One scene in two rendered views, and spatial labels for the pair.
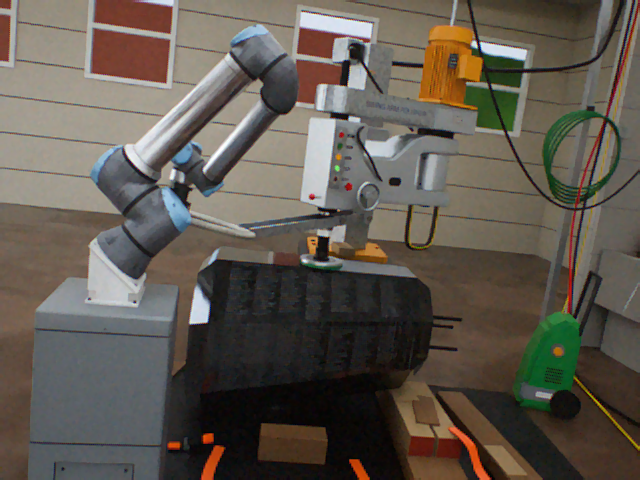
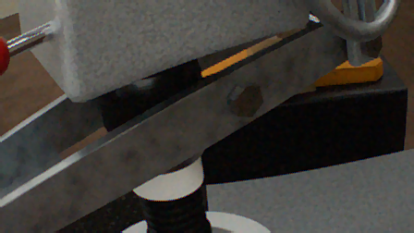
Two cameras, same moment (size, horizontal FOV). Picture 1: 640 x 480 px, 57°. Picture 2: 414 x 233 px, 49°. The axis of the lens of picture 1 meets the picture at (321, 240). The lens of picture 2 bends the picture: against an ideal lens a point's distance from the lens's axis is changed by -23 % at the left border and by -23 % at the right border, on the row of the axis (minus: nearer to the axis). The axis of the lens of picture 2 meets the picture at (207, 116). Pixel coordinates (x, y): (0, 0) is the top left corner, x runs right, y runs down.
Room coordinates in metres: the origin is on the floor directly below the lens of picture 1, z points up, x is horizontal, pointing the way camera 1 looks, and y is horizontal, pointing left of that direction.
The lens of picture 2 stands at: (2.48, -0.11, 1.26)
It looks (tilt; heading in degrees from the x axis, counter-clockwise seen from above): 27 degrees down; 7
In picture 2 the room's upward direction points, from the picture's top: 8 degrees counter-clockwise
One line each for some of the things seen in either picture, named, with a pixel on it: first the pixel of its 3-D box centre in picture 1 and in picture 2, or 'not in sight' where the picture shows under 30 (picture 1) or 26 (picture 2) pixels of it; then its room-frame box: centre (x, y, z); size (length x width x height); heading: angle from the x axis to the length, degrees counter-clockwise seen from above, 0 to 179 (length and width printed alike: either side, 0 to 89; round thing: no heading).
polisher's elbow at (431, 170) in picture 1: (429, 171); not in sight; (3.29, -0.54, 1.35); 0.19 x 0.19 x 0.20
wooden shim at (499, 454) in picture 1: (504, 460); not in sight; (2.54, -0.97, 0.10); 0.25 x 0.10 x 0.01; 11
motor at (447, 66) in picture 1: (447, 68); not in sight; (3.28, -0.55, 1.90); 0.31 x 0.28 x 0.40; 36
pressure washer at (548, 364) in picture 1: (555, 338); not in sight; (3.50, -1.50, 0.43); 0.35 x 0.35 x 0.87; 80
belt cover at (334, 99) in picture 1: (395, 114); not in sight; (3.11, -0.29, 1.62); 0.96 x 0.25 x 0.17; 126
